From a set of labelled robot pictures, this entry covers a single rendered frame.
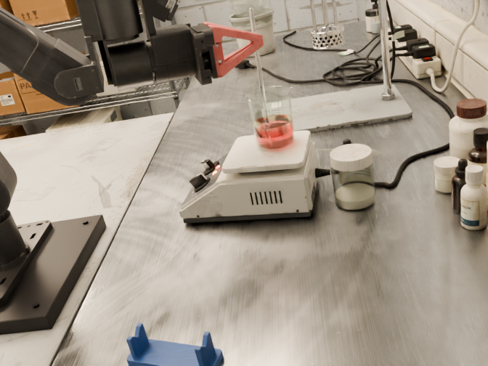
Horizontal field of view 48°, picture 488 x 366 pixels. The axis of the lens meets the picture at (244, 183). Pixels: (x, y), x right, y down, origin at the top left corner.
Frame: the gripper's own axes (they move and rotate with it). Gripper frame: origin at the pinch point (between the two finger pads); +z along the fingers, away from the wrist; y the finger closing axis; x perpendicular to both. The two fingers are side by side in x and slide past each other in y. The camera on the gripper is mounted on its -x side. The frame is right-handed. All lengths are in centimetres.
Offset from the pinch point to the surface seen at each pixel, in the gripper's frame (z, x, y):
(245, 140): -2.3, 15.9, 5.6
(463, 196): 18.0, 19.2, -20.8
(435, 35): 53, 15, 40
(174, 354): -20.3, 24.5, -27.1
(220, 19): 44, 33, 236
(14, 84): -72, 46, 238
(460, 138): 25.1, 16.9, -9.9
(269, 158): -1.2, 15.9, -3.5
